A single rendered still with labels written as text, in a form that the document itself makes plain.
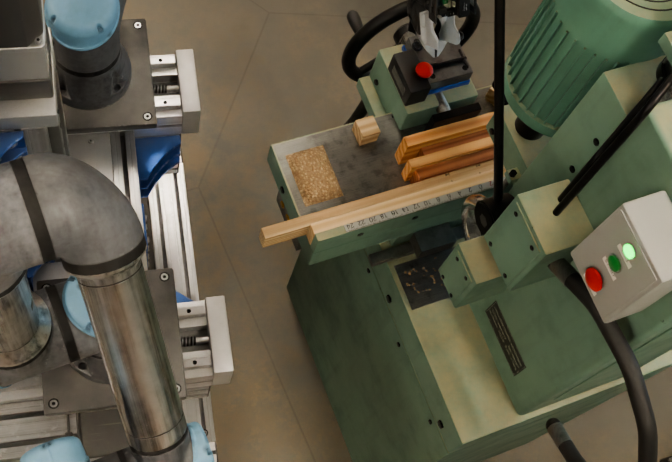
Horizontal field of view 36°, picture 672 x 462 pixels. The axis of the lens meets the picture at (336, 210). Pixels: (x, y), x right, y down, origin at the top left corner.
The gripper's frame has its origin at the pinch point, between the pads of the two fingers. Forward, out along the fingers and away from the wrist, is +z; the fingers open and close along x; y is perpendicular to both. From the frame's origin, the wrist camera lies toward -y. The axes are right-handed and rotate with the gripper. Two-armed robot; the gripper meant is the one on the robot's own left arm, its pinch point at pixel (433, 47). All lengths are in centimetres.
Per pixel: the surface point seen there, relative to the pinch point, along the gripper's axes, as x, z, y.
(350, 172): -15.3, 20.7, -0.3
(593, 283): -8, 1, 58
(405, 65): -2.5, 5.4, -5.0
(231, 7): 2, 52, -126
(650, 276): -7, -7, 65
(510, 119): 7.6, 8.7, 12.7
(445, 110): 3.0, 13.5, -0.5
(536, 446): 33, 124, -2
